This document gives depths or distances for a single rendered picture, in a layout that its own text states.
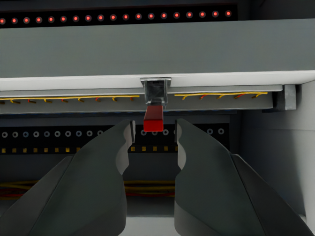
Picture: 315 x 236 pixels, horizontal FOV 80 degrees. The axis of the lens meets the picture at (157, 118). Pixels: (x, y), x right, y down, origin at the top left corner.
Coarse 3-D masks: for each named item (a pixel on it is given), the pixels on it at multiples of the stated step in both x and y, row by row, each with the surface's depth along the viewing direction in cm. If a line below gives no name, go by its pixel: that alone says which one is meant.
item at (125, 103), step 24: (48, 96) 24; (72, 96) 22; (96, 96) 22; (120, 96) 21; (144, 96) 23; (168, 96) 23; (192, 96) 23; (216, 96) 23; (240, 96) 23; (264, 96) 22
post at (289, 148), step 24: (288, 0) 23; (312, 0) 19; (240, 144) 38; (264, 144) 29; (288, 144) 23; (312, 144) 20; (264, 168) 29; (288, 168) 23; (312, 168) 20; (288, 192) 23; (312, 192) 20; (312, 216) 20
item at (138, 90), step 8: (96, 88) 21; (104, 88) 21; (112, 88) 21; (120, 88) 21; (128, 88) 21; (136, 88) 21; (176, 88) 21; (184, 88) 21; (192, 88) 21; (200, 88) 21; (208, 88) 21; (216, 88) 21; (224, 88) 21; (232, 88) 21; (240, 88) 21; (248, 88) 21; (256, 88) 21; (264, 88) 21; (272, 88) 21; (280, 88) 21; (0, 96) 22; (8, 96) 22; (16, 96) 22; (24, 96) 22
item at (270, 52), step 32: (0, 32) 17; (32, 32) 16; (64, 32) 16; (96, 32) 16; (128, 32) 16; (160, 32) 16; (192, 32) 16; (224, 32) 16; (256, 32) 16; (288, 32) 16; (0, 64) 16; (32, 64) 16; (64, 64) 16; (96, 64) 16; (128, 64) 16; (160, 64) 16; (192, 64) 16; (224, 64) 16; (256, 64) 16; (288, 64) 16; (288, 96) 20; (256, 128) 31; (288, 128) 23
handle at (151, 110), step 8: (152, 104) 16; (160, 104) 16; (152, 112) 13; (160, 112) 13; (144, 120) 11; (152, 120) 11; (160, 120) 11; (144, 128) 11; (152, 128) 11; (160, 128) 11
